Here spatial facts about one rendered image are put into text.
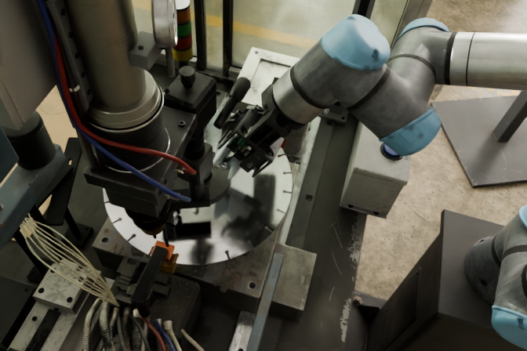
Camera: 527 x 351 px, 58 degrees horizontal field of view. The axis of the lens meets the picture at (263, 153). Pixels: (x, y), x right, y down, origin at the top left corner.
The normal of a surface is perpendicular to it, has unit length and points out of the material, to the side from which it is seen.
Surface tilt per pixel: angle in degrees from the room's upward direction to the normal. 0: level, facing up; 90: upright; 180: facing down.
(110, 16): 90
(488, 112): 0
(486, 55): 49
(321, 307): 0
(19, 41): 90
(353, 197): 90
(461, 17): 0
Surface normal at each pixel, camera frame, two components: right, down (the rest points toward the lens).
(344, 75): -0.17, 0.62
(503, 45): -0.42, -0.35
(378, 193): -0.28, 0.75
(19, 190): 0.07, -0.61
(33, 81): 0.96, 0.26
